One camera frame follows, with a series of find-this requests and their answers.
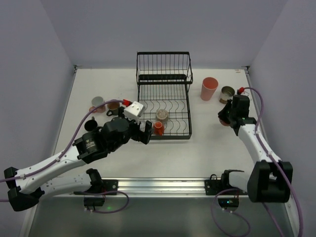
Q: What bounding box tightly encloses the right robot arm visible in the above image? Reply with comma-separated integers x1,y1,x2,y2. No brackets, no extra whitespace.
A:
218,95,293,203

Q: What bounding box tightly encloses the right controller box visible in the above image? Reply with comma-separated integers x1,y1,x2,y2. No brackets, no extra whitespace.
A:
218,197,239,211

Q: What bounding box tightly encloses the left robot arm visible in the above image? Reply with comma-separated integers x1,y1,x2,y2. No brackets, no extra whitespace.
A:
4,106,153,212

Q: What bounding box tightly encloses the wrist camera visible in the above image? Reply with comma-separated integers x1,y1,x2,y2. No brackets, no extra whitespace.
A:
237,87,248,96
123,101,145,124

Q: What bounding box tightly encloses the pink mug white interior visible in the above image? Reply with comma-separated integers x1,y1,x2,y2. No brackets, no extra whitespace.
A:
89,96,106,113

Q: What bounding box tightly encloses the orange teacup white rim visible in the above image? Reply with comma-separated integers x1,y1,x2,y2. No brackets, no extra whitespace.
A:
219,118,230,126

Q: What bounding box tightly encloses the black wire dish rack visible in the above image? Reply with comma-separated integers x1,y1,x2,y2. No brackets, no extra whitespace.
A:
136,51,193,140

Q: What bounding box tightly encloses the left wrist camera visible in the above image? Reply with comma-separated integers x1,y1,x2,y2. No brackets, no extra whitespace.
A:
123,101,145,124

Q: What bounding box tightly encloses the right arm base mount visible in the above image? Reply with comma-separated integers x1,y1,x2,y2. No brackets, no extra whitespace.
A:
204,173,231,196

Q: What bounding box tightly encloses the controller box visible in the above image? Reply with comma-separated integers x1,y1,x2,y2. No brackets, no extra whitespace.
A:
218,197,239,211
83,197,105,210

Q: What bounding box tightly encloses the speckled beige ceramic cup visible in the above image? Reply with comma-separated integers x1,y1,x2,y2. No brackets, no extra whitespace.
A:
156,109,169,123

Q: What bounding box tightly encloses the small orange cup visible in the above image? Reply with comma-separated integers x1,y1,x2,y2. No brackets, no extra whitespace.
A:
153,121,164,136

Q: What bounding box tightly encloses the black mug brown interior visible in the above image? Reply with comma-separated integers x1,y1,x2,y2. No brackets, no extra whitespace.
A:
84,117,98,132

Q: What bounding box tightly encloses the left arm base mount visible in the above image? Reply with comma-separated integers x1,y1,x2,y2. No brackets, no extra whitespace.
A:
74,179,119,196

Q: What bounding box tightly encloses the white steel cup wood band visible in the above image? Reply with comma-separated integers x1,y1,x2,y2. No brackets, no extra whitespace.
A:
219,86,235,104

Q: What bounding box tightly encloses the left controller box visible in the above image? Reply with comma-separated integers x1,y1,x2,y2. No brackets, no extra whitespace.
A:
83,197,105,210

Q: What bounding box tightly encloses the dark red striped mug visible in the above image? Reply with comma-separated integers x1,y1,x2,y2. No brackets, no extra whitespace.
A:
106,102,120,116

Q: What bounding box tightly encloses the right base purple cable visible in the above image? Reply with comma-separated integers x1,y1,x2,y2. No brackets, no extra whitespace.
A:
211,189,251,237

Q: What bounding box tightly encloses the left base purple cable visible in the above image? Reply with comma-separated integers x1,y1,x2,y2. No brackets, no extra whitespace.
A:
86,190,130,214

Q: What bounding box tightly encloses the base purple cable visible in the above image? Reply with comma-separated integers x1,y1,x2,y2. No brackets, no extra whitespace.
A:
211,189,251,237
86,190,130,214

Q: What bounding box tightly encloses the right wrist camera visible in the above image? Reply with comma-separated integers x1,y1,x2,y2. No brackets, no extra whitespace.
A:
237,87,248,96

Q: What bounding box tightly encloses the clear glass cup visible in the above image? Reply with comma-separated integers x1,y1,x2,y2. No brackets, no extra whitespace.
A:
139,121,146,133

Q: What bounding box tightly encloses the tall pink plastic cup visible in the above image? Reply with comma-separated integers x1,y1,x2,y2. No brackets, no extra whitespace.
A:
200,77,218,101

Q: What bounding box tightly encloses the aluminium mounting rail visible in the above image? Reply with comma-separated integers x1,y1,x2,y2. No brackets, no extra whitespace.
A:
40,174,247,199

